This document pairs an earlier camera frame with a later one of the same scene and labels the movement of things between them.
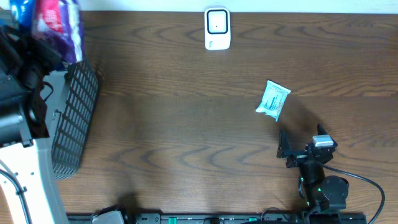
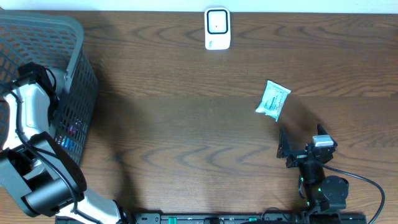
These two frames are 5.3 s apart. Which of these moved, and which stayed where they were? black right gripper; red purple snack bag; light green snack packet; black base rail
Moved: red purple snack bag
Stayed: black right gripper; light green snack packet; black base rail
